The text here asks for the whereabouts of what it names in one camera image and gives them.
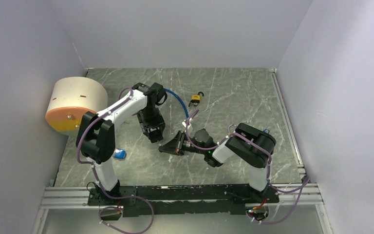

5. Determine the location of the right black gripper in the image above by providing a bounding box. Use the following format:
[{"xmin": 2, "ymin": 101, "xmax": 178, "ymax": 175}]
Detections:
[{"xmin": 159, "ymin": 130, "xmax": 206, "ymax": 156}]

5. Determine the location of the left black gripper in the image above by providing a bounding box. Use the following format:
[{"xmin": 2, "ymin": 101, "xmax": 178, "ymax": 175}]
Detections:
[{"xmin": 137, "ymin": 106, "xmax": 165, "ymax": 137}]

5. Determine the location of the blue cable lock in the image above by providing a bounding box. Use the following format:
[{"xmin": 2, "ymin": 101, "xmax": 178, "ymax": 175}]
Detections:
[{"xmin": 165, "ymin": 89, "xmax": 189, "ymax": 118}]

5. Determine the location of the yellow black padlock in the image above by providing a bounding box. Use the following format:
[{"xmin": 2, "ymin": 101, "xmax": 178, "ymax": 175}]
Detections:
[{"xmin": 188, "ymin": 92, "xmax": 204, "ymax": 108}]

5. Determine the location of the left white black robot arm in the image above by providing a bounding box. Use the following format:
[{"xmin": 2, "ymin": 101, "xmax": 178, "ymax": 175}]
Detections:
[{"xmin": 76, "ymin": 83, "xmax": 167, "ymax": 205}]

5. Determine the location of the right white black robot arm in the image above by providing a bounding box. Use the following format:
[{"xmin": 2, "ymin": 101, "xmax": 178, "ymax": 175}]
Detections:
[{"xmin": 158, "ymin": 123, "xmax": 276, "ymax": 202}]

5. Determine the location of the blue white round object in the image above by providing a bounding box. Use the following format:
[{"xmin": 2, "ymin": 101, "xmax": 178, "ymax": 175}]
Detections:
[{"xmin": 113, "ymin": 148, "xmax": 127, "ymax": 160}]

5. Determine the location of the beige yellow cylinder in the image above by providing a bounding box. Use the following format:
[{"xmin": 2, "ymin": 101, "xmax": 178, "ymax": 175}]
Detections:
[{"xmin": 45, "ymin": 77, "xmax": 108, "ymax": 137}]

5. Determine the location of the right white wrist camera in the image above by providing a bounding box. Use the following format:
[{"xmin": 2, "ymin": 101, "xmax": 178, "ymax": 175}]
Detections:
[{"xmin": 182, "ymin": 119, "xmax": 193, "ymax": 134}]

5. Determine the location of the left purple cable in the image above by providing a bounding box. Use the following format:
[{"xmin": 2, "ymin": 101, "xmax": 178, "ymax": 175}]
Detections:
[{"xmin": 76, "ymin": 87, "xmax": 155, "ymax": 234}]

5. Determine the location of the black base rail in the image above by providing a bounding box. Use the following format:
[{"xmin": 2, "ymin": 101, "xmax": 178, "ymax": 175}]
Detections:
[{"xmin": 87, "ymin": 184, "xmax": 280, "ymax": 217}]

